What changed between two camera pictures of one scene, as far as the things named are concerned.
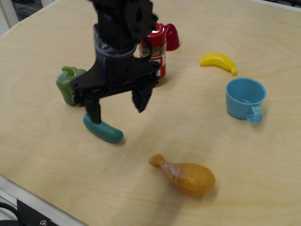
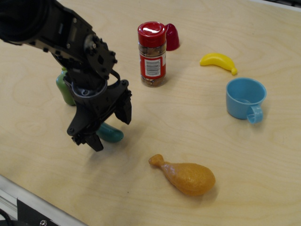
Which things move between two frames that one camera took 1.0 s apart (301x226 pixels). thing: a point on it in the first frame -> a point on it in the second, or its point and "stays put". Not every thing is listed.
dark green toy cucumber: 106,132 stays put
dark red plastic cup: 172,42 stays put
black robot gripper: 115,71 -> 97,101
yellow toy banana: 219,60 stays put
